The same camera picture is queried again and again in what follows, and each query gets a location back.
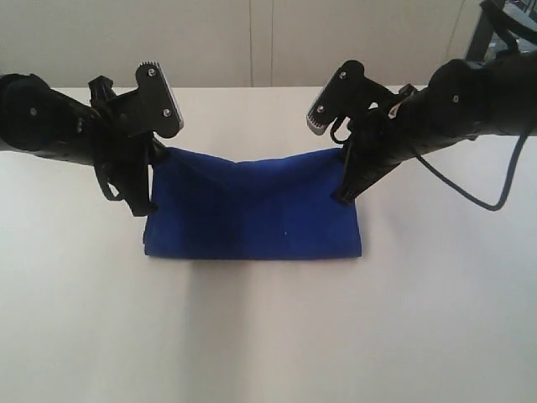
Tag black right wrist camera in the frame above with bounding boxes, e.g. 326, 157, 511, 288
306, 60, 396, 136

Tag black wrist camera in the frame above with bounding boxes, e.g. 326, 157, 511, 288
306, 60, 396, 136
88, 61, 185, 139

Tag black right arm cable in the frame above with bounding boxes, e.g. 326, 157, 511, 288
329, 0, 537, 211

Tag black window frame post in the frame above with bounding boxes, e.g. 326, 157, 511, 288
464, 8, 493, 61

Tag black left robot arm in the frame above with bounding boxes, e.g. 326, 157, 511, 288
1, 74, 169, 217

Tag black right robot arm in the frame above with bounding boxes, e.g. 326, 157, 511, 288
332, 53, 536, 211

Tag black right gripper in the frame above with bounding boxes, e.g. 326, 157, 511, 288
331, 90, 461, 204

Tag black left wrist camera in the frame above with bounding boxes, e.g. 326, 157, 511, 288
88, 61, 185, 139

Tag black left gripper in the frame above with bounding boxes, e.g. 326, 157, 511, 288
41, 88, 167, 217

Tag blue towel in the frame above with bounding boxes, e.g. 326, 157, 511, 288
143, 148, 362, 261

